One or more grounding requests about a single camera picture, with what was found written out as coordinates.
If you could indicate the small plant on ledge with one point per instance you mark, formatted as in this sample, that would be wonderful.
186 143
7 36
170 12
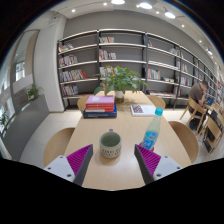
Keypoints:
3 119

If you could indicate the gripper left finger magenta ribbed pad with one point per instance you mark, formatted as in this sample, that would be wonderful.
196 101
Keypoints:
73 167

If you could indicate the wooden chair behind person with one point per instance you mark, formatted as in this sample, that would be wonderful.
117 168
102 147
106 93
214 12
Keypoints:
195 111

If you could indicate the grey patterned ceramic mug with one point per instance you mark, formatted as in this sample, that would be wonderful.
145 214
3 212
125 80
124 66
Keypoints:
110 144

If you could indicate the dark blue thick book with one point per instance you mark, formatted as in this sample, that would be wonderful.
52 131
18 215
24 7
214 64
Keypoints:
112 114

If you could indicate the wooden chair far right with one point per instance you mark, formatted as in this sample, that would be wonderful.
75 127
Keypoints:
157 101

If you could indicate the large grey bookshelf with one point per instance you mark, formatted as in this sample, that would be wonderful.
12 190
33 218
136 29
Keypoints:
169 69

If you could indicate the red book stack top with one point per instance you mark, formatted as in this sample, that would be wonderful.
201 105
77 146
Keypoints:
102 103

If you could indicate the open magazine on table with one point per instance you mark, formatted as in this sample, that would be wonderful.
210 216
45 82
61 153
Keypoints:
142 110

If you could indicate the clear bottle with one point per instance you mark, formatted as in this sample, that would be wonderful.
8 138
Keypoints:
153 130

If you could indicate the potted plant by window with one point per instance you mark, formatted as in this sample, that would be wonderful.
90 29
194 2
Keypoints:
33 92

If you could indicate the green potted plant on table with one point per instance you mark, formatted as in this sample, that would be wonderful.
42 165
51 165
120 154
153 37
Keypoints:
119 80

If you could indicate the grey low partition ledge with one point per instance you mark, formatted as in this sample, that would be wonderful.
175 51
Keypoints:
24 125

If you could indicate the wooden chair far left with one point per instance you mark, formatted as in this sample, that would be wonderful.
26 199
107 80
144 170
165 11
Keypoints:
81 103

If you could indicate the wooden chair near left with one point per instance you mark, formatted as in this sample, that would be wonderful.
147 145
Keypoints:
57 145

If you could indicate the seated person in brown shirt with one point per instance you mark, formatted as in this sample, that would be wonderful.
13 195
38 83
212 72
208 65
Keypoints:
198 91

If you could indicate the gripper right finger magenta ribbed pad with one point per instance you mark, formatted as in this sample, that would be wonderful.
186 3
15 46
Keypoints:
153 166

